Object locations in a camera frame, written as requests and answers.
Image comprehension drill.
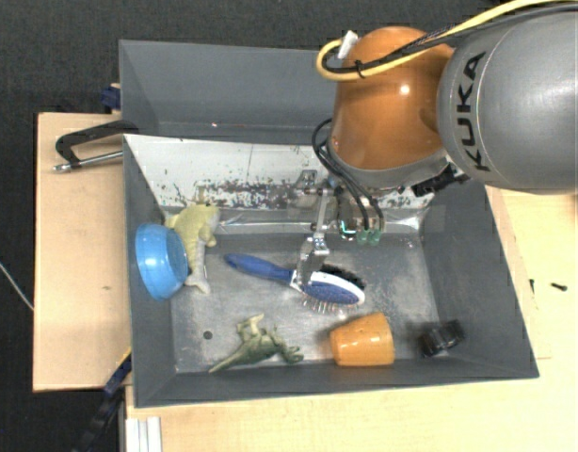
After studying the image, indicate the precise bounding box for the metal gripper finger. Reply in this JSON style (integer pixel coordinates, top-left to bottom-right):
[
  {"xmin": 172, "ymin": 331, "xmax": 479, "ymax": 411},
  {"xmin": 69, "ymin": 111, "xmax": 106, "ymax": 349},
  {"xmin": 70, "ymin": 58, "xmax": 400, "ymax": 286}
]
[
  {"xmin": 297, "ymin": 169, "xmax": 319, "ymax": 195},
  {"xmin": 295, "ymin": 234, "xmax": 331, "ymax": 288}
]

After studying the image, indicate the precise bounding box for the blue and white hairbrush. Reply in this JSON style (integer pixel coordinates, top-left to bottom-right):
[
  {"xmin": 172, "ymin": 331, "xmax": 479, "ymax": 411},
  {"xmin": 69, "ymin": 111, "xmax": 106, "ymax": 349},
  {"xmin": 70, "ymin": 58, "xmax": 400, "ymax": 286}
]
[{"xmin": 222, "ymin": 251, "xmax": 367, "ymax": 315}]

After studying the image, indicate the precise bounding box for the orange plastic cup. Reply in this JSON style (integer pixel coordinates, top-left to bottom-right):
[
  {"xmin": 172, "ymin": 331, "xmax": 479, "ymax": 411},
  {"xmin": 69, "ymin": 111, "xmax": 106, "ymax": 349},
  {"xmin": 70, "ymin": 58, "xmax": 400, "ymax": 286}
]
[{"xmin": 329, "ymin": 312, "xmax": 396, "ymax": 367}]

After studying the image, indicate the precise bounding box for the grey metal bin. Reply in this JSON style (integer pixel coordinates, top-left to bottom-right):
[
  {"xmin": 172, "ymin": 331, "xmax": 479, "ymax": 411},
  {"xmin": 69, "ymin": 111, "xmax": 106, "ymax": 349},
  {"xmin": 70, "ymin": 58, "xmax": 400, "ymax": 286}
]
[{"xmin": 118, "ymin": 39, "xmax": 540, "ymax": 409}]

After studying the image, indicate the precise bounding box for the green toy dinosaur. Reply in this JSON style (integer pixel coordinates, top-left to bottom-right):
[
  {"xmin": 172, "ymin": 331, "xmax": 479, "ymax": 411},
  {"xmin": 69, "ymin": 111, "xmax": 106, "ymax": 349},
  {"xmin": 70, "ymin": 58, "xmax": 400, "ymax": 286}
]
[{"xmin": 207, "ymin": 313, "xmax": 305, "ymax": 375}]

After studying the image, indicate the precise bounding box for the yellow-green plush toy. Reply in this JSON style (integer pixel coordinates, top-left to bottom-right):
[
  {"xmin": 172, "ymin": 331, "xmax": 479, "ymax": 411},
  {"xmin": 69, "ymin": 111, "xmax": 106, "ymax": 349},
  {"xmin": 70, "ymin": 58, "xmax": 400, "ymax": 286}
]
[{"xmin": 164, "ymin": 203, "xmax": 221, "ymax": 296}]

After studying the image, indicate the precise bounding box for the small black ribbed cap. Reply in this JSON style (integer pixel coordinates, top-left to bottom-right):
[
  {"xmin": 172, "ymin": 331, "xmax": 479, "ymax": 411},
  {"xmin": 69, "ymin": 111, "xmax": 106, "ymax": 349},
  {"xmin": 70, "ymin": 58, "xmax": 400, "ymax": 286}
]
[{"xmin": 418, "ymin": 318, "xmax": 466, "ymax": 360}]

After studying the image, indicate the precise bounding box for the blue plastic bowl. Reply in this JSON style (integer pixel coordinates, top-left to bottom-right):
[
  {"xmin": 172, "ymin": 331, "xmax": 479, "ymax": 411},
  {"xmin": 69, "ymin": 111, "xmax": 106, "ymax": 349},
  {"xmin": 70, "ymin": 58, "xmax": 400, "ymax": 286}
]
[{"xmin": 135, "ymin": 222, "xmax": 192, "ymax": 301}]

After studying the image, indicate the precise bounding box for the pale wood board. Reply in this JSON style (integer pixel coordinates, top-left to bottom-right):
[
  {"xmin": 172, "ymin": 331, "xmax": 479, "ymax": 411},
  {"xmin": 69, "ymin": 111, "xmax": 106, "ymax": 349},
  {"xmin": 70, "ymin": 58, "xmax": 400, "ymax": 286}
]
[{"xmin": 32, "ymin": 112, "xmax": 135, "ymax": 393}]

